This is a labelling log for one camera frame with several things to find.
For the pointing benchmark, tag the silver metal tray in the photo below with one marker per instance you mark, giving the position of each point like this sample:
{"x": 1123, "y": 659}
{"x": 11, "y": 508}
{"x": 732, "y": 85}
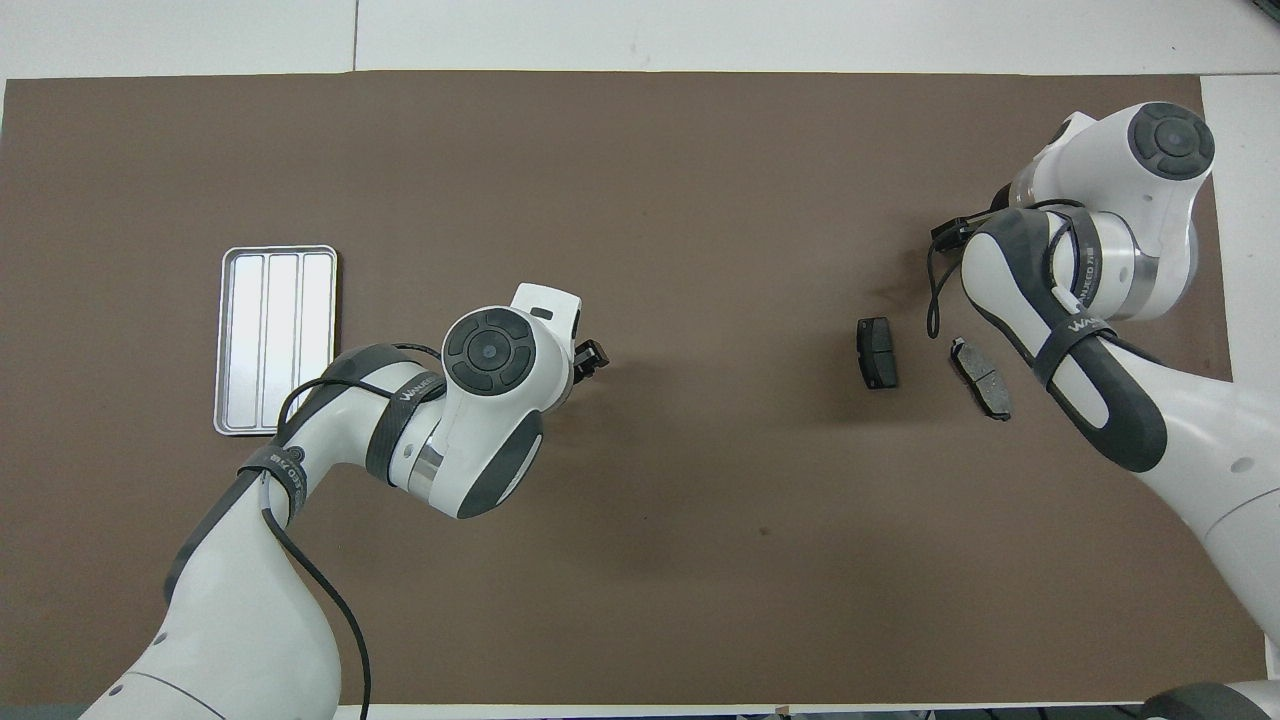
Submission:
{"x": 265, "y": 330}

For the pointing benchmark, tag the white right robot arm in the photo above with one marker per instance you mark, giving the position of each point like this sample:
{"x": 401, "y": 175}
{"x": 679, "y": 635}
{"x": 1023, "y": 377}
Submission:
{"x": 1220, "y": 440}

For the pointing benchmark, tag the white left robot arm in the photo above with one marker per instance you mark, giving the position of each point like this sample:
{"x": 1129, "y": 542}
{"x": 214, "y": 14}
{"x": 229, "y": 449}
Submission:
{"x": 250, "y": 620}

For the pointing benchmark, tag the dark grey curved brake pad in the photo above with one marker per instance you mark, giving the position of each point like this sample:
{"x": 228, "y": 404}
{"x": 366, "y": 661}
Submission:
{"x": 980, "y": 378}

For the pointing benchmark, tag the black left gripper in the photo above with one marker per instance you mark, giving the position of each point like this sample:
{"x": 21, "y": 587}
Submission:
{"x": 580, "y": 365}

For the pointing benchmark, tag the brown table mat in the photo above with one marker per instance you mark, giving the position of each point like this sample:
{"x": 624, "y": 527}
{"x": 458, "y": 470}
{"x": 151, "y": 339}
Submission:
{"x": 700, "y": 200}

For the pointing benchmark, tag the dark grey rectangular brake pad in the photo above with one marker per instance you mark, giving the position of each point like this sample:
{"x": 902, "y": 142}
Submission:
{"x": 877, "y": 352}

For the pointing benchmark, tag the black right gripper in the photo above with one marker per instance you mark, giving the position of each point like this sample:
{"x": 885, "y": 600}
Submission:
{"x": 1000, "y": 198}

